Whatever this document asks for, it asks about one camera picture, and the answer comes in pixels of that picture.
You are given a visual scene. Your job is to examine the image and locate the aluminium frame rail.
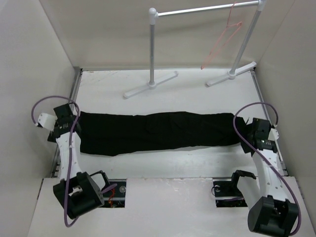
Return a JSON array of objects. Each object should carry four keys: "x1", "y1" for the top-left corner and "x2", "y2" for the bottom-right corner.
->
[
  {"x1": 250, "y1": 69, "x2": 288, "y2": 173},
  {"x1": 48, "y1": 67, "x2": 83, "y2": 178}
]

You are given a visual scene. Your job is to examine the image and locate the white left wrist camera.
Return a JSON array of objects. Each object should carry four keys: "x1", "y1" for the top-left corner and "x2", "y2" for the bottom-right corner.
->
[{"x1": 35, "y1": 113, "x2": 57, "y2": 131}]

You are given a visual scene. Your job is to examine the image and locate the black trousers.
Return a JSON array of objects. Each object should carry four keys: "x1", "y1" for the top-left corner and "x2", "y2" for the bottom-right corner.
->
[{"x1": 79, "y1": 112, "x2": 249, "y2": 157}]

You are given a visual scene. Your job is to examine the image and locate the white clothes rack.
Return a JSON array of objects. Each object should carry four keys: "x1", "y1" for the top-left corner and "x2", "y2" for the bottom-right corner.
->
[{"x1": 123, "y1": 0, "x2": 267, "y2": 99}]

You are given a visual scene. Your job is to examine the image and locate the pink wire hanger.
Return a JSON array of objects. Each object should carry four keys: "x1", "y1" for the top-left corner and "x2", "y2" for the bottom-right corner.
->
[{"x1": 200, "y1": 1, "x2": 243, "y2": 70}]

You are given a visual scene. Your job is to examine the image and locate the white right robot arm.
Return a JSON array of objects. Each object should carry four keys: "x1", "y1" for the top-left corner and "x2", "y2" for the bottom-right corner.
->
[{"x1": 229, "y1": 118, "x2": 300, "y2": 237}]

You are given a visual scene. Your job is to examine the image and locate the left aluminium frame rail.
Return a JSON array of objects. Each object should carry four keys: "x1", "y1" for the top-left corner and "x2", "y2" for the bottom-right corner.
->
[{"x1": 48, "y1": 67, "x2": 83, "y2": 178}]

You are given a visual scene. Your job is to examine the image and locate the right aluminium frame rail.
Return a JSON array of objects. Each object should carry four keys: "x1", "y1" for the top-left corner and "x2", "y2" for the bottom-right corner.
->
[{"x1": 250, "y1": 69, "x2": 288, "y2": 173}]

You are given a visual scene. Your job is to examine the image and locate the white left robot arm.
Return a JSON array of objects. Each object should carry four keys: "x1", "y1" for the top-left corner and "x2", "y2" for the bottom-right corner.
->
[{"x1": 47, "y1": 104, "x2": 116, "y2": 220}]

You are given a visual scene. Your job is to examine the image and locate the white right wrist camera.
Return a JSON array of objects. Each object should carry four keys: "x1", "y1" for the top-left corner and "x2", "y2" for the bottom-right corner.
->
[{"x1": 268, "y1": 128, "x2": 279, "y2": 141}]

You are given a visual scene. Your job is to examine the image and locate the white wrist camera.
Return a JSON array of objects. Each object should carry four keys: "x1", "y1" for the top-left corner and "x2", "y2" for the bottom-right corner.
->
[
  {"x1": 35, "y1": 113, "x2": 57, "y2": 131},
  {"x1": 268, "y1": 128, "x2": 279, "y2": 141}
]

